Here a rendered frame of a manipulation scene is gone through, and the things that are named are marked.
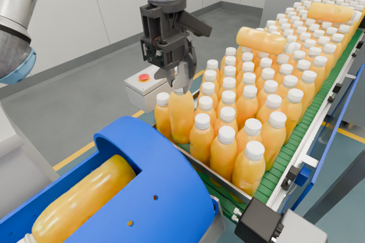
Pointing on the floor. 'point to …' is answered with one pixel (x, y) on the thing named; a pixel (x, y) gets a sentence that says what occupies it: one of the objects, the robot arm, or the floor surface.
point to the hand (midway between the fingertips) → (180, 84)
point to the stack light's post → (338, 189)
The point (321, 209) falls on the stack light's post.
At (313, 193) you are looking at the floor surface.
